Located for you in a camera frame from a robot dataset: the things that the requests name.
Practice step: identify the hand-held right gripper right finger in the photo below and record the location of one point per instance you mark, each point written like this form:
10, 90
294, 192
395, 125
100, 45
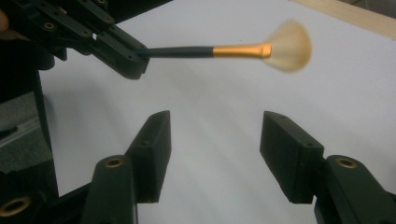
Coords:
295, 161

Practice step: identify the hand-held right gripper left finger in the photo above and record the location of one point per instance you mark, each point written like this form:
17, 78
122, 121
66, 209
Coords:
140, 168

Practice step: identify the fan makeup brush gold ferrule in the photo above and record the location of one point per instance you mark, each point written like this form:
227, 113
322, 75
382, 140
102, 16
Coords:
239, 51

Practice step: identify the white board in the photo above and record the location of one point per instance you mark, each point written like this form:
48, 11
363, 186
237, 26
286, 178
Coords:
218, 93

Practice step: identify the wooden table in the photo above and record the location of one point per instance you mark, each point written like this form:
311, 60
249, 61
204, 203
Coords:
358, 18

